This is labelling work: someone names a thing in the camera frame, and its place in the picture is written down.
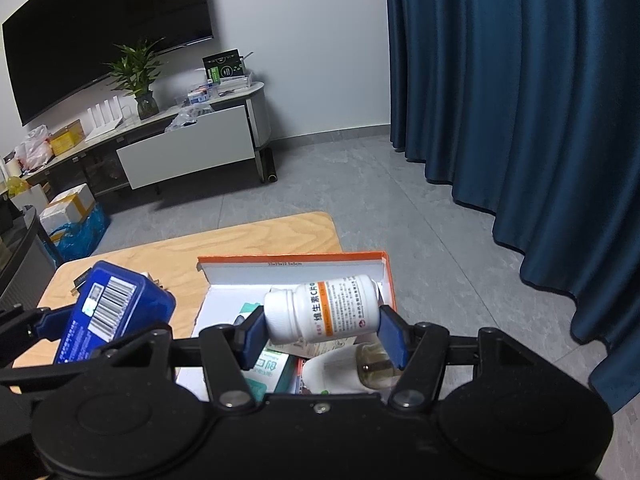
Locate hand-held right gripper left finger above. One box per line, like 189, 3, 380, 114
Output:
95, 305, 268, 407

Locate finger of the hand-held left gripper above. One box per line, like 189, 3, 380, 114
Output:
0, 355, 101, 393
0, 305, 71, 343

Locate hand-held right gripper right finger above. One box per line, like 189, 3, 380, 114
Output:
377, 305, 546, 408

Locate green white bandage box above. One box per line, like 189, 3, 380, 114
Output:
232, 301, 301, 396

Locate orange cardboard box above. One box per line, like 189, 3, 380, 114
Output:
191, 251, 398, 397

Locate blue box with barcode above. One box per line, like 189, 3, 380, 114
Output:
54, 261, 177, 365

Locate white round plug night light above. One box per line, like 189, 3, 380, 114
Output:
301, 342, 403, 396

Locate white pill bottle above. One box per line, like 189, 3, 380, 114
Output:
263, 274, 382, 346

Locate black glass side table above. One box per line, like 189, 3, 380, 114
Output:
0, 205, 57, 311

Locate blue plastic bag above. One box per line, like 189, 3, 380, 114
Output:
47, 205, 111, 263

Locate white yellow floor cartons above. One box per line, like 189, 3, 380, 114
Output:
39, 183, 96, 233

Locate plain brown cardboard box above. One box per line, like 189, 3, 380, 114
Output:
10, 185, 48, 216

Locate white red plastic bag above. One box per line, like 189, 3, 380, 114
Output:
15, 125, 53, 171

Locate yellow carton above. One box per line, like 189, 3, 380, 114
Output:
49, 120, 83, 156

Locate grey white tv cabinet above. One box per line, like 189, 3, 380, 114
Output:
0, 80, 272, 197

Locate white router with antennas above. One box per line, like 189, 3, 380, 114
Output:
85, 97, 126, 142

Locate clear plastic packets pile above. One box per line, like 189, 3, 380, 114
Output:
170, 105, 208, 131

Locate blue curtain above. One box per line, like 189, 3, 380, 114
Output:
384, 0, 640, 416

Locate potted green plant dark vase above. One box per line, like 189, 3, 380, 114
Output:
102, 37, 166, 121

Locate dark green display box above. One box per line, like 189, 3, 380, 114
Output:
202, 49, 246, 86

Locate black wall television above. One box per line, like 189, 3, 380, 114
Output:
2, 0, 213, 127

